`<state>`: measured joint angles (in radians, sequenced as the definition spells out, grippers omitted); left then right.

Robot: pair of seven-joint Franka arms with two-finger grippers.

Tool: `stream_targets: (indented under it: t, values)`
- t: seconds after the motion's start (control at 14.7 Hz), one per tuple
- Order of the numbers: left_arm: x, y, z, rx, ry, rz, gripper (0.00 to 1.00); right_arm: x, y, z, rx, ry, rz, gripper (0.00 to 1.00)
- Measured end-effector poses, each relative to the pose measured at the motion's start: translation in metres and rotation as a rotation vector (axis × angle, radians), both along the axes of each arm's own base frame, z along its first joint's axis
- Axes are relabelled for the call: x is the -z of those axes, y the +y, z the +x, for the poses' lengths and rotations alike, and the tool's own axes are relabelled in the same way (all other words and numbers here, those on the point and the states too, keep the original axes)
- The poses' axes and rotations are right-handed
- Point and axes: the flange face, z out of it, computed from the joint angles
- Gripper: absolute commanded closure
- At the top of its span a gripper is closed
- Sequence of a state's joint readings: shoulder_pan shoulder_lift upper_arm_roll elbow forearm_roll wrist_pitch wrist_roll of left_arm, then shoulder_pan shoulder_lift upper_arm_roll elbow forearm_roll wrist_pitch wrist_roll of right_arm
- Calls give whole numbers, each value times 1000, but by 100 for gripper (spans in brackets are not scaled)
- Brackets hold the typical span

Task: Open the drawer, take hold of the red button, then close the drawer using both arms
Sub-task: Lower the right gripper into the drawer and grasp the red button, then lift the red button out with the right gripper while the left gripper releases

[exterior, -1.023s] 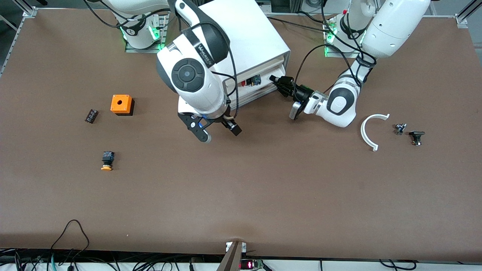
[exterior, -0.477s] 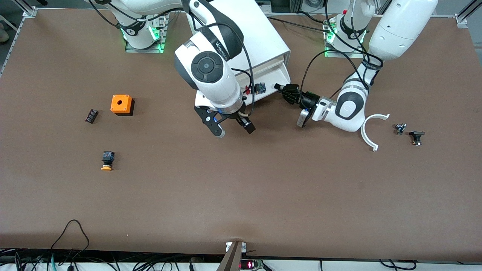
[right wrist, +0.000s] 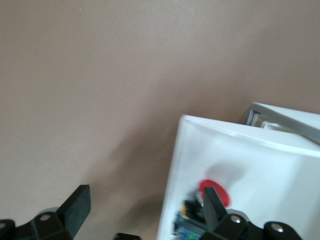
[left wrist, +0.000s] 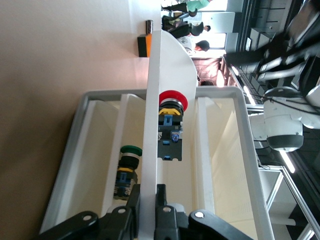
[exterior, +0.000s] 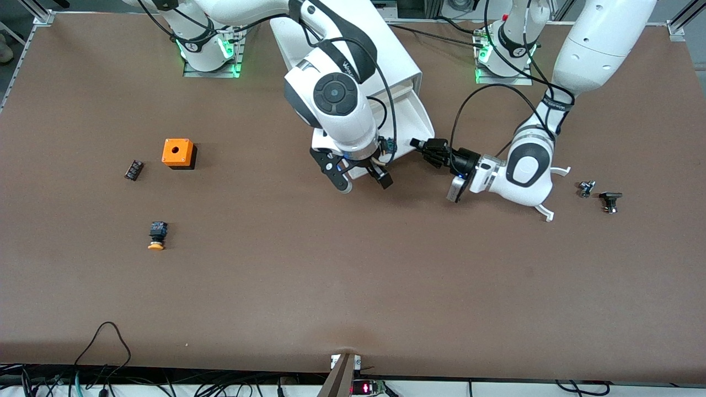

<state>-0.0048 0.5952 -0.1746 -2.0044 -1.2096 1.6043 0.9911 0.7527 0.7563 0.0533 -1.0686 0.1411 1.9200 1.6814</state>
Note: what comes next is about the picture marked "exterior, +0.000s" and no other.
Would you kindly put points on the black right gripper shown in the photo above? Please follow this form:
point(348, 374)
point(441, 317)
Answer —
point(368, 164)

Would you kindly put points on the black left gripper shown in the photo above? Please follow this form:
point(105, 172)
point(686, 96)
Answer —
point(465, 161)

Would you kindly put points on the red mushroom push button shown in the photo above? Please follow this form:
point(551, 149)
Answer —
point(389, 146)

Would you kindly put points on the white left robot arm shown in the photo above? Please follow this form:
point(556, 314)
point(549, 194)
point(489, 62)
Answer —
point(529, 171)

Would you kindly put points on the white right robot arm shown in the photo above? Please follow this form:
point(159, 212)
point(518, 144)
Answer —
point(345, 116)

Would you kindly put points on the black push button part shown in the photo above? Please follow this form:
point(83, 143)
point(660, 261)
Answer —
point(610, 201)

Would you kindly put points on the yellow mushroom push button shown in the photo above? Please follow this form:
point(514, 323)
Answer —
point(157, 234)

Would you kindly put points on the white curved plastic arc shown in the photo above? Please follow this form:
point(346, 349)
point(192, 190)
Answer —
point(545, 210)

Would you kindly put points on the small silver black component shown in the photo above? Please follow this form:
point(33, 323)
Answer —
point(586, 188)

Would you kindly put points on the small device with red display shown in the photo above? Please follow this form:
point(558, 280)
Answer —
point(367, 387)

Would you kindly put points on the small black contact block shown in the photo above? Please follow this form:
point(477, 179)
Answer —
point(134, 170)

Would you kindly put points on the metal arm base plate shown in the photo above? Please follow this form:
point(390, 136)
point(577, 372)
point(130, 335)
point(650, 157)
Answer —
point(521, 81)
point(240, 44)

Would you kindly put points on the orange button enclosure box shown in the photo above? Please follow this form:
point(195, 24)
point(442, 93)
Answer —
point(177, 151)

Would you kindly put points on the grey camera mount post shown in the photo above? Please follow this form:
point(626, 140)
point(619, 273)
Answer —
point(339, 377)

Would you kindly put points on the aluminium frame corner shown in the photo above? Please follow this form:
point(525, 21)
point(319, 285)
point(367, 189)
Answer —
point(677, 28)

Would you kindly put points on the aluminium frame profile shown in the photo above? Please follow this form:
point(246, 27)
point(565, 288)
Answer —
point(38, 22)

